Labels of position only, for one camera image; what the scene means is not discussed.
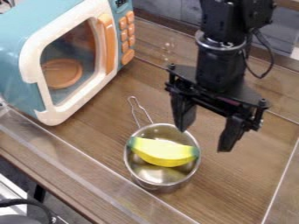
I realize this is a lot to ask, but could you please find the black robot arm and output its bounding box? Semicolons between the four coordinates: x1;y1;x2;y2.
165;0;276;152

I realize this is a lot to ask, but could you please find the silver pot with handle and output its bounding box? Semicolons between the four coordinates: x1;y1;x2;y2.
124;96;202;193

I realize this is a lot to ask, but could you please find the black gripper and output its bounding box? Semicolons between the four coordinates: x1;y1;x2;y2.
165;38;268;152

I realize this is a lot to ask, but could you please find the blue toy microwave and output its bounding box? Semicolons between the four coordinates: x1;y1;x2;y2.
0;0;136;126

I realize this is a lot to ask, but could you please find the clear acrylic barrier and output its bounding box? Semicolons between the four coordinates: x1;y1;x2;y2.
0;99;199;224

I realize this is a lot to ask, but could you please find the yellow toy banana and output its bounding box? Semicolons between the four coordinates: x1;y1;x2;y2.
127;136;200;167

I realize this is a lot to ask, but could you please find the black cable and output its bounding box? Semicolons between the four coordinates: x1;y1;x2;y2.
0;198;53;224

